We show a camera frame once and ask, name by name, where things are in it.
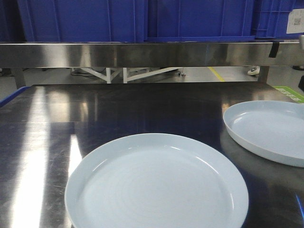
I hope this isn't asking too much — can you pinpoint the light blue plate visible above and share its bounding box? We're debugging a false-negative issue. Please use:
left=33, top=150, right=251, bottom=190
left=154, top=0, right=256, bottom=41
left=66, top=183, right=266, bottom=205
left=65, top=133, right=249, bottom=228
left=223, top=101, right=304, bottom=167

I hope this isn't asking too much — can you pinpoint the steel shelf post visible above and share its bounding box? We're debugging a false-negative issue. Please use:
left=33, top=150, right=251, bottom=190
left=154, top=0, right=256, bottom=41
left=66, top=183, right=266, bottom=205
left=257, top=66, right=270, bottom=83
left=11, top=68, right=26, bottom=89

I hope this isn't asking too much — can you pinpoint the large blue plastic bin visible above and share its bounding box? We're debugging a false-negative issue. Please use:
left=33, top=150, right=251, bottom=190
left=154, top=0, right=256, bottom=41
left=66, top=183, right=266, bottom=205
left=17, top=0, right=148, bottom=43

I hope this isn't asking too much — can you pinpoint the blue plastic bin middle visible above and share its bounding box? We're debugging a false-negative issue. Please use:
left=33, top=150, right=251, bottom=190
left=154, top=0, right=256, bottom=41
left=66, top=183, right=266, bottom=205
left=145, top=0, right=254, bottom=42

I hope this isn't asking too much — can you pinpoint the steel shelf post right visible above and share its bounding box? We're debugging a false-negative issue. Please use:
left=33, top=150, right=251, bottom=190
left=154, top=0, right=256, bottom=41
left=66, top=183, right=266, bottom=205
left=257, top=66, right=270, bottom=83

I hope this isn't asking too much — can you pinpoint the white metal frame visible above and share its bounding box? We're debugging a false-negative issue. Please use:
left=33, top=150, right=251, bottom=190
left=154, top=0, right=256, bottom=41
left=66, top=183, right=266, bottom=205
left=71, top=67, right=183, bottom=84

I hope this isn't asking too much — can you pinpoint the stainless steel shelf rail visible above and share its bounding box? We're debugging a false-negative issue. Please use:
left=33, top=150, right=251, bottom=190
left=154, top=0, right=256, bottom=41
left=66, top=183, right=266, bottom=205
left=0, top=42, right=304, bottom=68

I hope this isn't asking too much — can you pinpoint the white paper label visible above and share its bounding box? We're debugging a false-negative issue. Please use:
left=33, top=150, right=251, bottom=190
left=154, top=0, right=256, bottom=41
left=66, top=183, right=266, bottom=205
left=286, top=9, right=304, bottom=34

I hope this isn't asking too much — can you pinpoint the blue crate with label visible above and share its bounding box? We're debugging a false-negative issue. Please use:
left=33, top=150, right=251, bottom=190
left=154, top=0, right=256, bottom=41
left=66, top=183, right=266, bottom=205
left=251, top=0, right=304, bottom=39

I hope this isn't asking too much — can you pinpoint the steel shelf post left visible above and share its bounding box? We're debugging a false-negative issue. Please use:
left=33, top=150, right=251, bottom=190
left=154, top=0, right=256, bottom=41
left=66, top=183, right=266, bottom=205
left=11, top=68, right=26, bottom=89

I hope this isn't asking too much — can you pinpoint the black tape strip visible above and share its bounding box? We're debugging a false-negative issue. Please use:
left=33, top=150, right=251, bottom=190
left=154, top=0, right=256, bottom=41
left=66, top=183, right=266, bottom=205
left=268, top=42, right=280, bottom=58

